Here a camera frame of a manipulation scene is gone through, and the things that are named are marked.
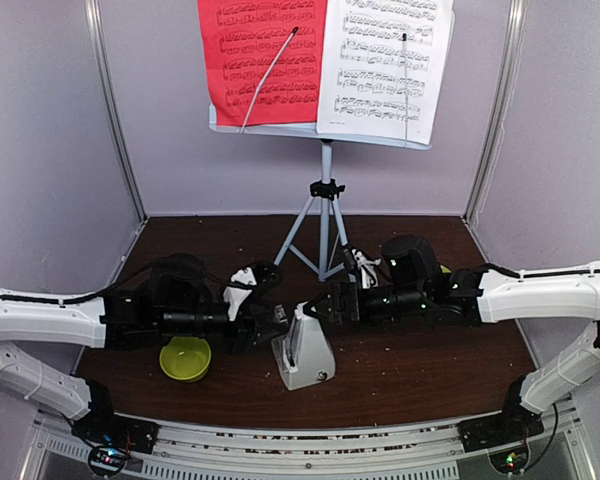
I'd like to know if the white metronome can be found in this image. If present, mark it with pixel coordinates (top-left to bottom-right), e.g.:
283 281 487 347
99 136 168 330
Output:
271 302 336 391

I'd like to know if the white folding music stand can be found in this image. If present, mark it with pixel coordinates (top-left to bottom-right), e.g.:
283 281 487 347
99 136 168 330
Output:
207 27 434 284

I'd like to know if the white sheet music page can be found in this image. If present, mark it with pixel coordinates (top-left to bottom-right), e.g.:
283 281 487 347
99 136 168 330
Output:
316 0 455 146

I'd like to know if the red sheet music page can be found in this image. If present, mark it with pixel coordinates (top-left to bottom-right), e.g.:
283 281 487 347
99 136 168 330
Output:
198 0 327 127

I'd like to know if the clear metronome cover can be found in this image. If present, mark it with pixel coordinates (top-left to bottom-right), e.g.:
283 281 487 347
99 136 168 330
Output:
272 305 289 327

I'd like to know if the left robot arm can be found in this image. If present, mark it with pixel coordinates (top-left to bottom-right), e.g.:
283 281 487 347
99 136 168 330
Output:
0 253 282 444

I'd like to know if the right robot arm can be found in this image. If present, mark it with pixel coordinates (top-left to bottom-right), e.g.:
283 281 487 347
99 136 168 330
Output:
300 235 600 442

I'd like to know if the lime green bowl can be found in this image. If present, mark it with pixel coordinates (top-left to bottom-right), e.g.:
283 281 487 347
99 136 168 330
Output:
159 337 212 383

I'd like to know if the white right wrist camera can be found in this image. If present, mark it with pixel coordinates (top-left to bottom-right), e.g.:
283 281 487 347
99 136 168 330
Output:
351 248 381 290

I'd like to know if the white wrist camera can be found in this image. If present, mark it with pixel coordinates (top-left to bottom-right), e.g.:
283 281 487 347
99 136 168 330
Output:
221 267 257 322
351 248 381 290

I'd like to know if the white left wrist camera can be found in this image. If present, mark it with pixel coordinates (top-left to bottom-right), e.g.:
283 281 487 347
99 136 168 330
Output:
221 267 257 322

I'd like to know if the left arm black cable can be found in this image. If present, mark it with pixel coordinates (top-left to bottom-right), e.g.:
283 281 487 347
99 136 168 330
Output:
0 259 286 306

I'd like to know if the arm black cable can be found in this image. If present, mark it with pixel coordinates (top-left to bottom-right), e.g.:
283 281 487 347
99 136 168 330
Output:
522 399 561 461
0 259 286 306

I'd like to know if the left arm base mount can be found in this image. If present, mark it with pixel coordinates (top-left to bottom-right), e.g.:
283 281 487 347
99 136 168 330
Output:
71 380 159 454

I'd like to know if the aluminium front rail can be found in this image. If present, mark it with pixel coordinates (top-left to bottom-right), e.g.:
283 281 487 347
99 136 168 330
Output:
32 392 579 480

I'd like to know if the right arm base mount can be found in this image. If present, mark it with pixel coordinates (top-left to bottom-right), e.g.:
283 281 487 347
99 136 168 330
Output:
458 377 544 452

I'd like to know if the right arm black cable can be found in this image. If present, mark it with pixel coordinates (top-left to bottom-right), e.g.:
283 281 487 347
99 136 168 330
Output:
522 399 561 461

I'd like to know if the left aluminium corner post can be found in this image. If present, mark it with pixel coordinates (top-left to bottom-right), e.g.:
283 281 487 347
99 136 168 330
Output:
84 0 148 223

